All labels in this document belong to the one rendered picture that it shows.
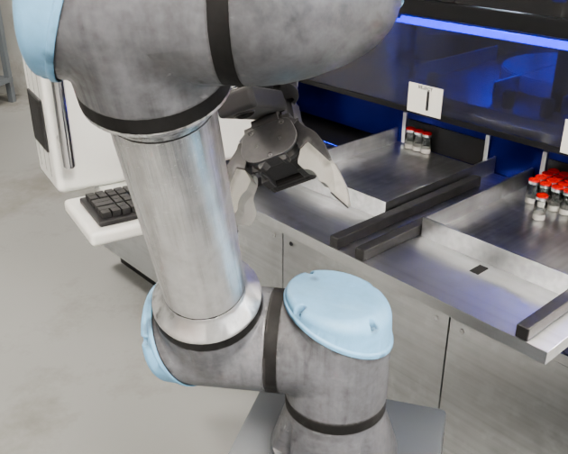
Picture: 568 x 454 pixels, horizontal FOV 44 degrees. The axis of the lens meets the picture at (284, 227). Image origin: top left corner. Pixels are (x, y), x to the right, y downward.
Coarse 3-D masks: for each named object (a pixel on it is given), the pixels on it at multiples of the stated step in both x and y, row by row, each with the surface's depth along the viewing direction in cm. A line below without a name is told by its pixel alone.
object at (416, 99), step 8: (408, 88) 142; (416, 88) 141; (424, 88) 139; (432, 88) 138; (408, 96) 143; (416, 96) 142; (424, 96) 140; (432, 96) 138; (440, 96) 137; (408, 104) 144; (416, 104) 142; (424, 104) 141; (432, 104) 139; (440, 104) 138; (416, 112) 143; (424, 112) 141; (432, 112) 140; (440, 112) 138
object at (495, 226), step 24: (528, 168) 135; (480, 192) 125; (504, 192) 131; (432, 216) 116; (456, 216) 122; (480, 216) 123; (504, 216) 123; (528, 216) 123; (552, 216) 123; (432, 240) 115; (456, 240) 111; (480, 240) 108; (504, 240) 115; (528, 240) 115; (552, 240) 115; (504, 264) 106; (528, 264) 102; (552, 264) 108; (552, 288) 101
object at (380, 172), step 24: (360, 144) 151; (384, 144) 157; (360, 168) 144; (384, 168) 144; (408, 168) 144; (432, 168) 144; (456, 168) 144; (480, 168) 138; (360, 192) 125; (384, 192) 133; (408, 192) 125
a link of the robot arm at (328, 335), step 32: (288, 288) 74; (320, 288) 75; (352, 288) 76; (288, 320) 73; (320, 320) 70; (352, 320) 70; (384, 320) 72; (288, 352) 72; (320, 352) 71; (352, 352) 70; (384, 352) 73; (288, 384) 73; (320, 384) 73; (352, 384) 72; (384, 384) 76; (320, 416) 75; (352, 416) 74
